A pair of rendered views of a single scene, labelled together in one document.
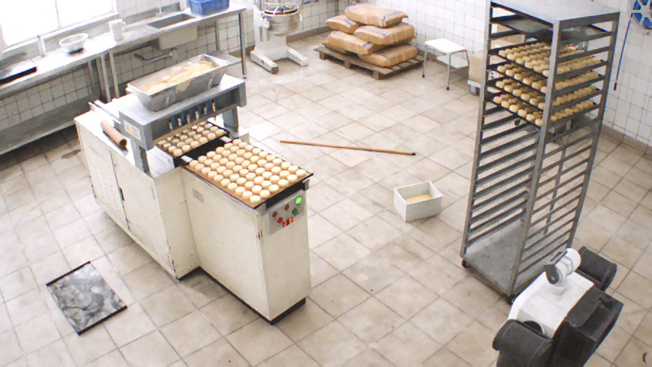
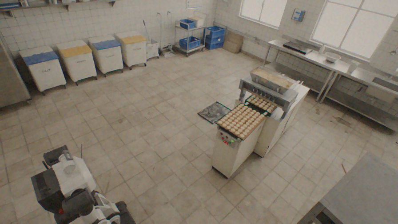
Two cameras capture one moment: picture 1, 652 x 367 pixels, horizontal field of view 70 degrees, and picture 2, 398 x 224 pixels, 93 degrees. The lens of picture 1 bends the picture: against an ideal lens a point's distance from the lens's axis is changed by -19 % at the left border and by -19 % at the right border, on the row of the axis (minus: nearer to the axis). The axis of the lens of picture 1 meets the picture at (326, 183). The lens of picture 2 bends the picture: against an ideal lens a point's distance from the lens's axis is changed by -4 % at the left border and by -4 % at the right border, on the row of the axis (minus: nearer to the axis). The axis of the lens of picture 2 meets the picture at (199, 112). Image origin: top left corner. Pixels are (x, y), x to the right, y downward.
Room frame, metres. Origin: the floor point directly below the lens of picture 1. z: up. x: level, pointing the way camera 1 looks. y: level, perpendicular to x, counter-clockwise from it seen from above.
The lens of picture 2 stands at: (1.73, -1.42, 2.50)
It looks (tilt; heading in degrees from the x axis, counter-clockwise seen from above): 39 degrees down; 83
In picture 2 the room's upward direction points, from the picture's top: 7 degrees clockwise
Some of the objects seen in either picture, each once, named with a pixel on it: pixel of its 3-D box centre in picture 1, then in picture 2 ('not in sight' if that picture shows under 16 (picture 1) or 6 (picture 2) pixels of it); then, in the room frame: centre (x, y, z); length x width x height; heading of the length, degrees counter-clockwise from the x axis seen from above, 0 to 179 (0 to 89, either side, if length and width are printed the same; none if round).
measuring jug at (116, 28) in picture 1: (117, 30); (353, 66); (5.30, 2.12, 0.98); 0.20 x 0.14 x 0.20; 79
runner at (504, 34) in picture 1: (526, 30); not in sight; (2.81, -1.14, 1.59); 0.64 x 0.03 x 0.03; 121
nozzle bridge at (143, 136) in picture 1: (184, 120); (265, 95); (2.93, 0.83, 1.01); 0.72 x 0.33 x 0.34; 135
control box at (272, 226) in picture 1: (284, 212); (227, 138); (2.32, 0.21, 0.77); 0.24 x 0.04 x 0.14; 135
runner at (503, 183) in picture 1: (508, 180); not in sight; (2.81, -1.14, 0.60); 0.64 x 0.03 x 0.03; 121
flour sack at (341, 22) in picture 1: (356, 20); not in sight; (6.71, -0.44, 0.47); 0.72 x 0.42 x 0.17; 130
